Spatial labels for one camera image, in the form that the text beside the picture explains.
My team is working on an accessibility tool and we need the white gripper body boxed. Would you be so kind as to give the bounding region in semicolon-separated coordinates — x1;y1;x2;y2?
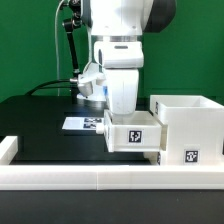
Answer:
94;41;144;115

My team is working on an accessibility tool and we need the white drawer box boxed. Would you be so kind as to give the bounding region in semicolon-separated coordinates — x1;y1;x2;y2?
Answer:
143;152;161;165
96;110;162;153

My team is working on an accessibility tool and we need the white drawer cabinet frame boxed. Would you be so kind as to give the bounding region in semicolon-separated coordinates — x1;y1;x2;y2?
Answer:
150;95;224;166

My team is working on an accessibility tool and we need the white front drawer box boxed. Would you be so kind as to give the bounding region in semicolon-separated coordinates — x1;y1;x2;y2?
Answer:
143;152;161;165

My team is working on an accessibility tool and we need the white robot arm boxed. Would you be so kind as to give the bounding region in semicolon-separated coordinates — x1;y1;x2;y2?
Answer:
68;0;176;116

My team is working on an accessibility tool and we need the white marker tag sheet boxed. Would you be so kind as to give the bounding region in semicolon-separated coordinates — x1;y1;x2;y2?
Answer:
62;117;103;130

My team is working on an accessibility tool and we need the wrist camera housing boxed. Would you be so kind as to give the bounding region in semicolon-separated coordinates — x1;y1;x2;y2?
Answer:
77;62;105;98

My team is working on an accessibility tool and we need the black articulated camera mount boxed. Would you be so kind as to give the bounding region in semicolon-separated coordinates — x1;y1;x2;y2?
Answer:
62;0;83;78

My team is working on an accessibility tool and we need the white hanging cable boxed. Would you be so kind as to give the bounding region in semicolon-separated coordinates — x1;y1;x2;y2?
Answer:
54;0;68;97

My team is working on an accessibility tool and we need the black base cable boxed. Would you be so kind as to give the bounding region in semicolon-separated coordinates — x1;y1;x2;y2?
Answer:
24;78;83;97

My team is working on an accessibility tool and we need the white left fence rail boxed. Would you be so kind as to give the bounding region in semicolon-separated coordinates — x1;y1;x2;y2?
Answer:
0;136;18;165

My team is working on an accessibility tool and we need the white fence rail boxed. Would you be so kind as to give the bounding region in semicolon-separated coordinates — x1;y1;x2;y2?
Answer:
0;165;224;190
0;136;18;165

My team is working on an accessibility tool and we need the white front fence rail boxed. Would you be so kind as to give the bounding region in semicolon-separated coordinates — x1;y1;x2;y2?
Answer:
0;165;224;190

